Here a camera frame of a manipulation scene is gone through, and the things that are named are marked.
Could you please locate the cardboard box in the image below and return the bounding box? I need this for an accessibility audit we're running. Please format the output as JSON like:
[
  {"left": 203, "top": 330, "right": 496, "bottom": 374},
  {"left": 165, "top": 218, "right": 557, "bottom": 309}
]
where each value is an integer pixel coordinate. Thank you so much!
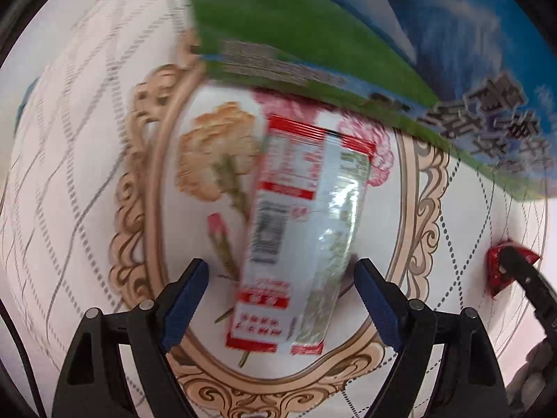
[{"left": 183, "top": 0, "right": 557, "bottom": 203}]

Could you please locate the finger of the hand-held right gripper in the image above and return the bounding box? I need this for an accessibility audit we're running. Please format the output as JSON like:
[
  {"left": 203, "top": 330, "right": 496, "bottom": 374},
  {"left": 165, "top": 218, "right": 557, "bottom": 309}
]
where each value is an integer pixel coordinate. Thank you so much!
[{"left": 500, "top": 250, "right": 557, "bottom": 345}]

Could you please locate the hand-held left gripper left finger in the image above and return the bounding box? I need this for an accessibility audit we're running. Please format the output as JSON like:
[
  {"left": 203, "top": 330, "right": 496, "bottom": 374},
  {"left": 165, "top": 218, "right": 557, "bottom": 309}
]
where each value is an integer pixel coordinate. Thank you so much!
[{"left": 52, "top": 258, "right": 210, "bottom": 418}]

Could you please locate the floral printed bed mat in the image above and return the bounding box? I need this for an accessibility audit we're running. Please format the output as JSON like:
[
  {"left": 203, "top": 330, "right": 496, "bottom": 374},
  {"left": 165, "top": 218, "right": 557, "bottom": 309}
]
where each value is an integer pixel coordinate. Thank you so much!
[{"left": 0, "top": 0, "right": 551, "bottom": 418}]

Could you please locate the black cable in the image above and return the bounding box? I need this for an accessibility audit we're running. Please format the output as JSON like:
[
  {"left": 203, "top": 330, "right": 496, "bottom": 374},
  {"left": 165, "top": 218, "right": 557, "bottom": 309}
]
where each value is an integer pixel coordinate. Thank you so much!
[{"left": 0, "top": 300, "right": 44, "bottom": 418}]

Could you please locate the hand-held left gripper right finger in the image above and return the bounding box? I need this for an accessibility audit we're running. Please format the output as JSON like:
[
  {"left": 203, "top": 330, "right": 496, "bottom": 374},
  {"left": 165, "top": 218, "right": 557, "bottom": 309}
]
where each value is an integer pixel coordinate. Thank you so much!
[{"left": 353, "top": 258, "right": 508, "bottom": 418}]

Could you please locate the red white snack packet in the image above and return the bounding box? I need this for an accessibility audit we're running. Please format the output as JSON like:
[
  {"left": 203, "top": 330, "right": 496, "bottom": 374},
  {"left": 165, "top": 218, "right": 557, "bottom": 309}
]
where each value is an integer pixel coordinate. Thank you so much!
[{"left": 225, "top": 114, "right": 377, "bottom": 355}]

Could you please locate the small red snack packet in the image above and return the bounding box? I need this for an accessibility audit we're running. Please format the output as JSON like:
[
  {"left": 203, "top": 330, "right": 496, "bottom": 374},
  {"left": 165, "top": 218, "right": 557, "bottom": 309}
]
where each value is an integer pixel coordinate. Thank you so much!
[{"left": 485, "top": 239, "right": 542, "bottom": 299}]

